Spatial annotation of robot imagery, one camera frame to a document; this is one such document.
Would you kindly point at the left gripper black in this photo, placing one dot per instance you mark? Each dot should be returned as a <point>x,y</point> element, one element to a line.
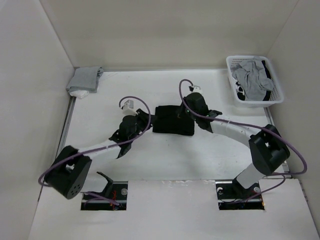
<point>143,117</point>

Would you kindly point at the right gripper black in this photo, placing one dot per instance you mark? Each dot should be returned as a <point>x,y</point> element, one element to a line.
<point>180,114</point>

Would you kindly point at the black tank top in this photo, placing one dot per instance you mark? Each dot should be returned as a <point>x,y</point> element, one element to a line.
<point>167,122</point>

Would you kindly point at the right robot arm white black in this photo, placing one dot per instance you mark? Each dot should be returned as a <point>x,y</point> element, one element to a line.
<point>267,151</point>

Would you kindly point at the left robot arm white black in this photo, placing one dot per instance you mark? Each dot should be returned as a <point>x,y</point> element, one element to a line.
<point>80,170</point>

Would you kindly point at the crumpled grey tank top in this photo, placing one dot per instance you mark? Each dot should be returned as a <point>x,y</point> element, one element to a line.
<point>252,77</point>

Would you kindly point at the folded grey tank top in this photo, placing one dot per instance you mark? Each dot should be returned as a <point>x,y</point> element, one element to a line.
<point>85,79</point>

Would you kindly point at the black white garment in basket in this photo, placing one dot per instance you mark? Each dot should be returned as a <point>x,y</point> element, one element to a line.
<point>241,91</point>

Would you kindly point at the white plastic laundry basket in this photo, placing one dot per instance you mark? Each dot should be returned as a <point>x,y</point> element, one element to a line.
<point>253,81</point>

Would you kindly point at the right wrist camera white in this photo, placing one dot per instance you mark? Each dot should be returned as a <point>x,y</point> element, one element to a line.
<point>195,88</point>

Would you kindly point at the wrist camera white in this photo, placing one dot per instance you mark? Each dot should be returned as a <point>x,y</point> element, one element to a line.
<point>128,106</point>
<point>195,88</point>

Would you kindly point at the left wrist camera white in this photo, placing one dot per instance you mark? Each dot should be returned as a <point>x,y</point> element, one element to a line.
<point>128,106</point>

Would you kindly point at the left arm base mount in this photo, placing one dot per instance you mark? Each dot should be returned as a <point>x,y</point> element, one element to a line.
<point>117,192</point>

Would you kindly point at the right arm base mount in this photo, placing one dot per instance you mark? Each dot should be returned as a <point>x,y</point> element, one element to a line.
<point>229,199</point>

